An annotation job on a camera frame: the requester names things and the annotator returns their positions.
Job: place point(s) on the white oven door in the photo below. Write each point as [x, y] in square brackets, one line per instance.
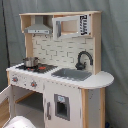
[5, 96]

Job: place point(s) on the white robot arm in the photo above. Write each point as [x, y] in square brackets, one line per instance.
[19, 122]

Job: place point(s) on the wooden toy kitchen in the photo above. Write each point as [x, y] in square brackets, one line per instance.
[28, 101]

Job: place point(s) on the grey sink basin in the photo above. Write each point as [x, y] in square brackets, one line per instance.
[72, 74]

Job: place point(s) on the black faucet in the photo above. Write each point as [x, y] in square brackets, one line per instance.
[81, 64]

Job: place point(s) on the black stovetop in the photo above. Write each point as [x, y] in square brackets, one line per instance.
[40, 68]

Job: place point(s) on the silver cooking pot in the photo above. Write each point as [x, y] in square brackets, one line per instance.
[30, 61]

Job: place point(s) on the right red stove knob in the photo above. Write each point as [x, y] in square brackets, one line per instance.
[33, 84]

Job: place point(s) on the red stove knob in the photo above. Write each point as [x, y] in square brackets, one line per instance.
[14, 79]
[33, 84]

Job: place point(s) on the white fridge door with dispenser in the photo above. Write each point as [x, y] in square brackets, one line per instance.
[62, 106]

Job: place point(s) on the silver range hood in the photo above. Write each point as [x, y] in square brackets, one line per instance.
[39, 26]

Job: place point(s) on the white microwave cabinet door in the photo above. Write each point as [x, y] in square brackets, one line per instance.
[71, 26]

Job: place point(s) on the left red stove knob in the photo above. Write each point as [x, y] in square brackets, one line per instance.
[14, 79]

